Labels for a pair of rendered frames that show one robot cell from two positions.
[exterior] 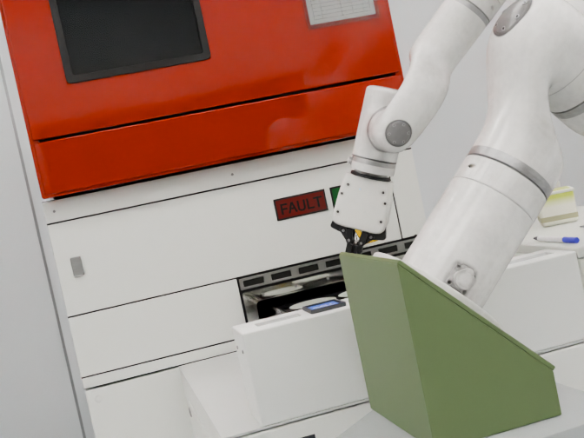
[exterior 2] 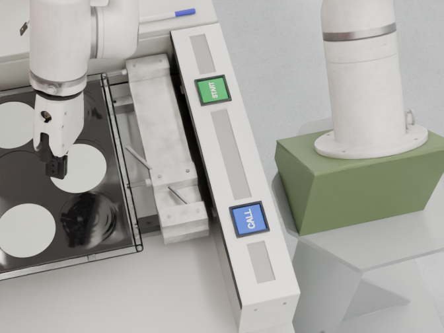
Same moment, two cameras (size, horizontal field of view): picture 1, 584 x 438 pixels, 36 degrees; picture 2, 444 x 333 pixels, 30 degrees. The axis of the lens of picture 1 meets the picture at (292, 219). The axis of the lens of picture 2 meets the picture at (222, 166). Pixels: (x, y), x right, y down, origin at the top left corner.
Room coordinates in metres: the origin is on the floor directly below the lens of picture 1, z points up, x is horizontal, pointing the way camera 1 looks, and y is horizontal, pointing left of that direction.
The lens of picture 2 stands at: (1.44, 0.57, 2.18)
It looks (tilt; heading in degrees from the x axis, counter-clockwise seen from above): 60 degrees down; 267
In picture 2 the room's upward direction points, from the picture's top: 3 degrees clockwise
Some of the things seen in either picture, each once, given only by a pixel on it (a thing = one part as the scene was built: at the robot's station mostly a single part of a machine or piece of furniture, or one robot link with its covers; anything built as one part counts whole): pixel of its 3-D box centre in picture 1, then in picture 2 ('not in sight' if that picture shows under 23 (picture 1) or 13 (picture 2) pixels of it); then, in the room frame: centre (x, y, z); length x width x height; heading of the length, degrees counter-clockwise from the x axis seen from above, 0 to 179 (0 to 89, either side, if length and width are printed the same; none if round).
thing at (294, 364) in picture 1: (414, 331); (228, 170); (1.38, -0.15, 0.89); 0.55 x 0.09 x 0.14; 103
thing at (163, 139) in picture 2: not in sight; (165, 148); (1.50, -0.21, 0.87); 0.36 x 0.08 x 0.03; 103
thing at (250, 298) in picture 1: (341, 290); not in sight; (1.95, -0.08, 0.89); 0.44 x 0.02 x 0.10; 103
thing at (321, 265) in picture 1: (335, 262); not in sight; (1.96, -0.07, 0.96); 0.44 x 0.01 x 0.02; 103
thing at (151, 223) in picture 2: not in sight; (148, 223); (1.52, -0.04, 0.90); 0.04 x 0.02 x 0.03; 13
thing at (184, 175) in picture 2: not in sight; (174, 177); (1.48, -0.14, 0.89); 0.08 x 0.03 x 0.03; 13
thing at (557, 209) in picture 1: (555, 206); not in sight; (1.77, -0.52, 1.00); 0.07 x 0.07 x 0.07; 79
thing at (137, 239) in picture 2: not in sight; (120, 156); (1.57, -0.18, 0.90); 0.38 x 0.01 x 0.01; 103
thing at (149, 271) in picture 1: (251, 253); not in sight; (1.93, 0.10, 1.02); 0.82 x 0.03 x 0.40; 103
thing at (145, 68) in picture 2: not in sight; (147, 67); (1.53, -0.37, 0.89); 0.08 x 0.03 x 0.03; 13
